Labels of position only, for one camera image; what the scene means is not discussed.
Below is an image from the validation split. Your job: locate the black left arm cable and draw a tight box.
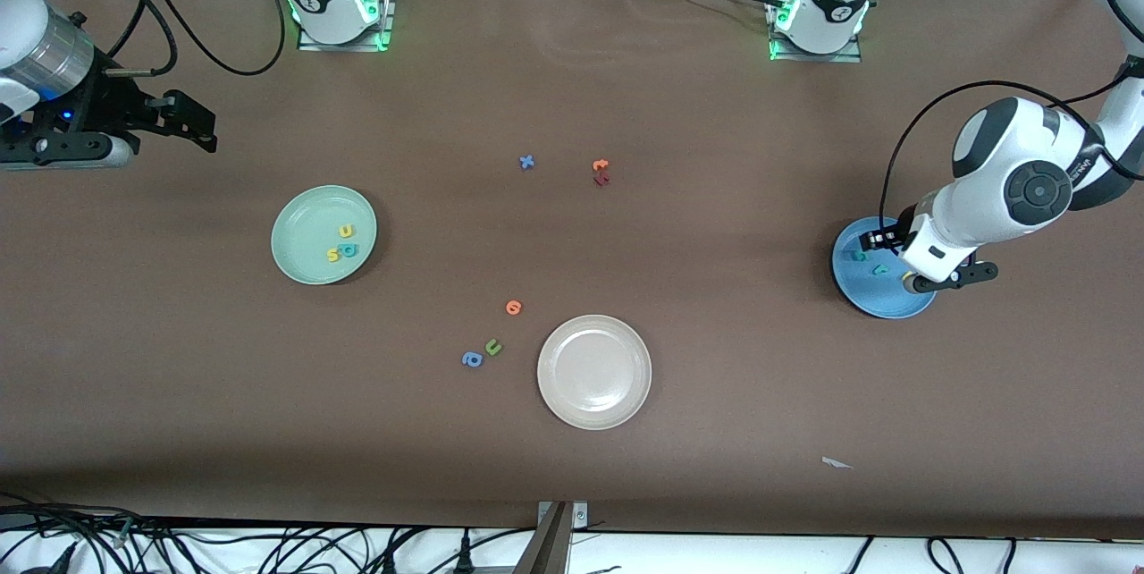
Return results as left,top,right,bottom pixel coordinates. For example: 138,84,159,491
879,0,1144,244

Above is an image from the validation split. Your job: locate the black floor cable bundle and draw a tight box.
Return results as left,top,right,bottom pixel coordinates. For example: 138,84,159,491
0,492,537,574

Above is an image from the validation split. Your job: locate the green plate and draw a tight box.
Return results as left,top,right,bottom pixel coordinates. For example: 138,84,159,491
270,185,379,286

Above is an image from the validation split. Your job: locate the blue plate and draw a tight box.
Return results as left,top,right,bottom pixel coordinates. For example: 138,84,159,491
831,216,939,320

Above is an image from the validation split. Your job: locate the aluminium frame profile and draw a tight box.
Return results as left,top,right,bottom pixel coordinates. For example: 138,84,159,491
514,502,573,574

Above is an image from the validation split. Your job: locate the beige plate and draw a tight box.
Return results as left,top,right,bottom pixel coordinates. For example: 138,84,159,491
536,314,653,431

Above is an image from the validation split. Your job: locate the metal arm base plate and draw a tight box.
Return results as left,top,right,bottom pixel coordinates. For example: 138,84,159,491
769,0,863,63
298,0,396,52

